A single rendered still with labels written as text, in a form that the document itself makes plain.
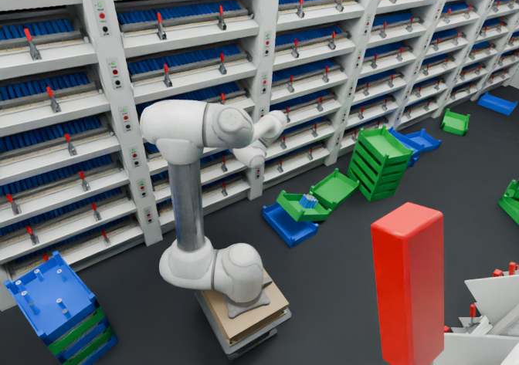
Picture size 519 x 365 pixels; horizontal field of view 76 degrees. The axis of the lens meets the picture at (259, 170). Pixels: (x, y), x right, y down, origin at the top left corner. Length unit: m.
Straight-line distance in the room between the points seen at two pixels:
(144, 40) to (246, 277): 0.97
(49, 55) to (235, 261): 0.95
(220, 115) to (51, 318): 1.03
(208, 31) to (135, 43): 0.31
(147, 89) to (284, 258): 1.15
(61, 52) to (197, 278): 0.92
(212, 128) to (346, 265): 1.31
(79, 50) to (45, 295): 0.94
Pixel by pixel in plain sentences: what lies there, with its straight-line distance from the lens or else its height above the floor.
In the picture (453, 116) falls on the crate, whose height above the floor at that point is 0.02.
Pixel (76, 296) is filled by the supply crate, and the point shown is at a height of 0.32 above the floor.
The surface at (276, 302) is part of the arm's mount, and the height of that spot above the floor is 0.29.
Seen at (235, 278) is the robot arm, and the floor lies 0.50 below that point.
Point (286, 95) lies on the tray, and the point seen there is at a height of 0.72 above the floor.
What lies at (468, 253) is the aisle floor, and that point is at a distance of 2.40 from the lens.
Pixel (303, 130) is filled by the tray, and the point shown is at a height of 0.37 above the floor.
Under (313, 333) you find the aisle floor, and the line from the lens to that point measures 1.77.
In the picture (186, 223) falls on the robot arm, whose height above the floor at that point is 0.71.
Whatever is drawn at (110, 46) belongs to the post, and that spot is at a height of 1.13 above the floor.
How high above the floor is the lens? 1.59
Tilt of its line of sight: 40 degrees down
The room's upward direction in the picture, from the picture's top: 4 degrees clockwise
